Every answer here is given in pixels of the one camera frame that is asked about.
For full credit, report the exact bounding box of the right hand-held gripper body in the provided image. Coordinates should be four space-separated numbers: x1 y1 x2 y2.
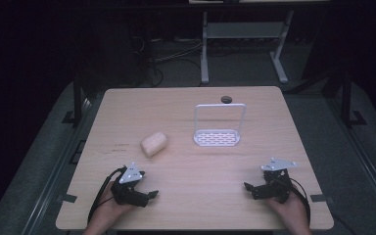
254 157 298 205

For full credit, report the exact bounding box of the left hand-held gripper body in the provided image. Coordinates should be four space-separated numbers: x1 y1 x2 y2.
110 162 150 209

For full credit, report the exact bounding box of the beige rounded block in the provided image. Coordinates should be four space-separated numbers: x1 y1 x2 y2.
139 130 168 160

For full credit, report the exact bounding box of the white perforated rack with handle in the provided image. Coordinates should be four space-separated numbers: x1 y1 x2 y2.
193 103 247 148

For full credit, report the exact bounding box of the person's left hand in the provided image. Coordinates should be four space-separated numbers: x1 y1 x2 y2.
90 181 136 227

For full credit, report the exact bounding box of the person's right hand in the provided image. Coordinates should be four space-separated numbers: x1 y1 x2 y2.
266 185 310 227

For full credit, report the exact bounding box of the grey tape strip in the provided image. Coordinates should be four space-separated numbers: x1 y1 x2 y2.
309 194 335 204
56 193 78 204

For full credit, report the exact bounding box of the black metal stand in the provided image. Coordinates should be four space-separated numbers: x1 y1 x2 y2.
62 70 91 125
338 70 368 128

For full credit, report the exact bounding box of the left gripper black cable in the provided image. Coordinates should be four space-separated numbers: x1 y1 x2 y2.
87 166 127 225

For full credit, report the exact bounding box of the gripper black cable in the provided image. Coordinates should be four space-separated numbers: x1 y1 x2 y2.
273 175 311 226
87 166 127 225

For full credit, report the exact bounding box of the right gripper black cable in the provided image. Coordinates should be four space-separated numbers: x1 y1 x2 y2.
273 175 311 226

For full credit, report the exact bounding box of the bundle of floor cables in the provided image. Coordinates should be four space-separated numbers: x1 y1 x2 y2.
130 34 204 88

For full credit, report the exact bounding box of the white metal desk frame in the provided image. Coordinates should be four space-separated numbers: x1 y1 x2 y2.
200 9 296 86

